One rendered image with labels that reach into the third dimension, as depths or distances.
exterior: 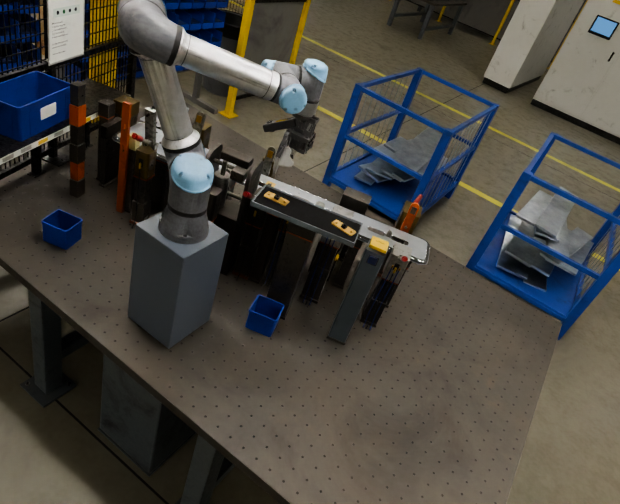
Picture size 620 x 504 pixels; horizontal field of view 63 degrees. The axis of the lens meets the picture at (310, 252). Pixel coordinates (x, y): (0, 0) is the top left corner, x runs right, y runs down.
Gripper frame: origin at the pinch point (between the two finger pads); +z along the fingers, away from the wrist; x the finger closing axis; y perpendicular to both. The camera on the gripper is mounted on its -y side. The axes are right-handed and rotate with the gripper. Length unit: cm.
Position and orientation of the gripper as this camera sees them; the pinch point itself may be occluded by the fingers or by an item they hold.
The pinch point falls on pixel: (281, 165)
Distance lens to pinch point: 169.2
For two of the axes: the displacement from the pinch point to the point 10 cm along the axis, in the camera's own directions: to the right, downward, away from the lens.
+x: 3.6, -4.8, 8.0
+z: -2.7, 7.6, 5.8
